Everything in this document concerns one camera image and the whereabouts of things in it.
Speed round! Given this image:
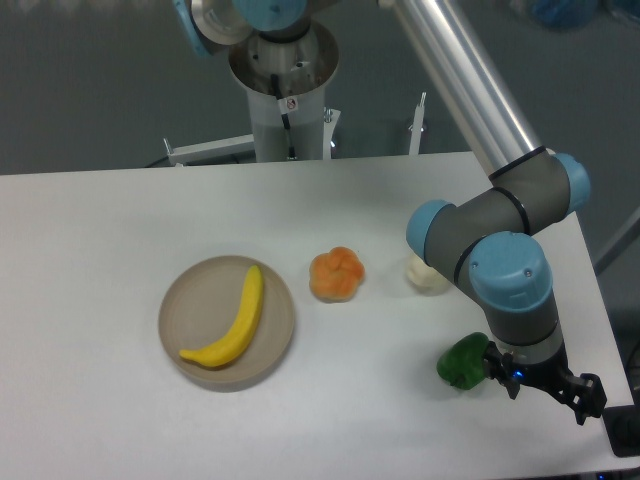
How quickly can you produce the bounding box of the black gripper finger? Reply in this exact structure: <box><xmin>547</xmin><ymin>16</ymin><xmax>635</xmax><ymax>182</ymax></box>
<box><xmin>550</xmin><ymin>369</ymin><xmax>607</xmax><ymax>426</ymax></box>
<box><xmin>482</xmin><ymin>342</ymin><xmax>520</xmax><ymax>399</ymax></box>

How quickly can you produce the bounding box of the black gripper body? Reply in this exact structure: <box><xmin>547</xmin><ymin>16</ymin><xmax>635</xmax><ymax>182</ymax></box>
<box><xmin>509</xmin><ymin>343</ymin><xmax>569</xmax><ymax>390</ymax></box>

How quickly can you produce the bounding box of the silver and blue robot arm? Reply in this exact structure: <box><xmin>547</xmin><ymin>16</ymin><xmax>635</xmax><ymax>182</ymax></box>
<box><xmin>174</xmin><ymin>1</ymin><xmax>606</xmax><ymax>423</ymax></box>

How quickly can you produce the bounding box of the yellow toy banana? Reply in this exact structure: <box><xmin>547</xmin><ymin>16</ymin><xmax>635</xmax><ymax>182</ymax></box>
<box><xmin>179</xmin><ymin>265</ymin><xmax>264</xmax><ymax>368</ymax></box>

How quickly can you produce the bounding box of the beige round plate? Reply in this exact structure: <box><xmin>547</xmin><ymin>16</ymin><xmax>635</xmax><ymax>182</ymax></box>
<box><xmin>158</xmin><ymin>256</ymin><xmax>295</xmax><ymax>392</ymax></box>

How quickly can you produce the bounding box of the green toy bell pepper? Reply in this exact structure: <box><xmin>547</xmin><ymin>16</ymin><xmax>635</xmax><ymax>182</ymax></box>
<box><xmin>436</xmin><ymin>332</ymin><xmax>489</xmax><ymax>391</ymax></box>

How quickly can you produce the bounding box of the black device at table edge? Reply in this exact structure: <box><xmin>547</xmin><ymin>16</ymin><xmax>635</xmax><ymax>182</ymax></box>
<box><xmin>603</xmin><ymin>405</ymin><xmax>639</xmax><ymax>458</ymax></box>

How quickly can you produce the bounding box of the white toy garlic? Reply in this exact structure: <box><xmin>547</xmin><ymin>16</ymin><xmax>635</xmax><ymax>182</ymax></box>
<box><xmin>405</xmin><ymin>253</ymin><xmax>449</xmax><ymax>295</ymax></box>

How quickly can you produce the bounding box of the orange toy bread roll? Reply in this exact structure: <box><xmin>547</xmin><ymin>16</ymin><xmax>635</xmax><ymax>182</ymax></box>
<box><xmin>309</xmin><ymin>246</ymin><xmax>366</xmax><ymax>302</ymax></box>

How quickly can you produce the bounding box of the blue object top right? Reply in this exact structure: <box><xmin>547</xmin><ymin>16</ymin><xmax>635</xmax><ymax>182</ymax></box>
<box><xmin>527</xmin><ymin>0</ymin><xmax>599</xmax><ymax>30</ymax></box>

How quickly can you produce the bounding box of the black cable on pedestal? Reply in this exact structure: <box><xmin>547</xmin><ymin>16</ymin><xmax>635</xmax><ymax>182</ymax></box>
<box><xmin>271</xmin><ymin>73</ymin><xmax>299</xmax><ymax>162</ymax></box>

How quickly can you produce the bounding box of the white metal base frame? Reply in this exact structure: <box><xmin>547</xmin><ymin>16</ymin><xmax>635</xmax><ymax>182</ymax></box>
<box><xmin>162</xmin><ymin>92</ymin><xmax>431</xmax><ymax>167</ymax></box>

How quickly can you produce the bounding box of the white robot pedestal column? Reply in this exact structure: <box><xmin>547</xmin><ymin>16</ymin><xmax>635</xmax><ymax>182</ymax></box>
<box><xmin>229</xmin><ymin>19</ymin><xmax>339</xmax><ymax>162</ymax></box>

